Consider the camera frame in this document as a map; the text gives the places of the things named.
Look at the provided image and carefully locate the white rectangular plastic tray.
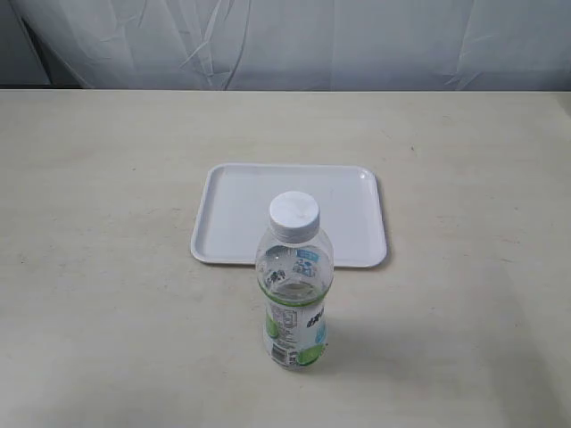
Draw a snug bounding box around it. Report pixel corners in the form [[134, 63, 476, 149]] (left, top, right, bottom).
[[189, 163, 388, 268]]

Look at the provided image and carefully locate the clear plastic bottle green label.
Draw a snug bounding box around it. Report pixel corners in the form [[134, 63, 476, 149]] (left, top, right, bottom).
[[255, 191, 334, 369]]

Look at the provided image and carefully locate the white backdrop cloth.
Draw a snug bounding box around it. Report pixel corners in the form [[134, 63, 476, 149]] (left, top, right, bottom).
[[7, 1, 570, 91]]

